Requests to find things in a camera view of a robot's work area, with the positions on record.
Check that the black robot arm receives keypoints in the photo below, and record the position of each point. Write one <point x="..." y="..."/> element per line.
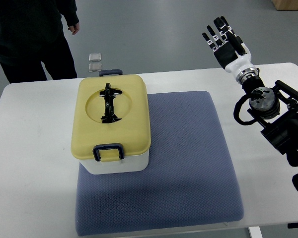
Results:
<point x="275" y="109"/>

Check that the white table leg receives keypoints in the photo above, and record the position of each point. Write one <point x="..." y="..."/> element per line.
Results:
<point x="255" y="232"/>

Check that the person's left hand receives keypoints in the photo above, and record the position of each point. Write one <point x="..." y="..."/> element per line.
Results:
<point x="74" y="29"/>

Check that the person in dark clothes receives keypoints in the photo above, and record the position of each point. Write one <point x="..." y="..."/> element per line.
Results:
<point x="32" y="41"/>

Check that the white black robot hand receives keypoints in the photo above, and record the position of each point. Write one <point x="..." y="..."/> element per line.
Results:
<point x="230" y="51"/>

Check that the lower metal floor plate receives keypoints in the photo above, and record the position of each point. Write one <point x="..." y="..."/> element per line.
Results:
<point x="95" y="67"/>

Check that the upper metal floor plate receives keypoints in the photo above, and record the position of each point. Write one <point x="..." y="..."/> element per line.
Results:
<point x="95" y="57"/>

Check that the metal floor plate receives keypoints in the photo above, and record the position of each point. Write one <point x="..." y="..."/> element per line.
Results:
<point x="95" y="57"/>
<point x="95" y="67"/>

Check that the white storage box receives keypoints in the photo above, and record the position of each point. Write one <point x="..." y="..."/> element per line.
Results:
<point x="128" y="164"/>

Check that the blue-grey fabric cushion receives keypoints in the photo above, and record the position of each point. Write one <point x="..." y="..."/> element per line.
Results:
<point x="190" y="178"/>

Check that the black table bracket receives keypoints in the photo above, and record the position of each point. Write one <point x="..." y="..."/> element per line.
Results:
<point x="292" y="225"/>

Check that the brown cardboard box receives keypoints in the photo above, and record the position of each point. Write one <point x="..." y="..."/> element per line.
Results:
<point x="283" y="5"/>

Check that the yellow storage box lid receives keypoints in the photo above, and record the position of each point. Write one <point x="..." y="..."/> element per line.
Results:
<point x="111" y="118"/>

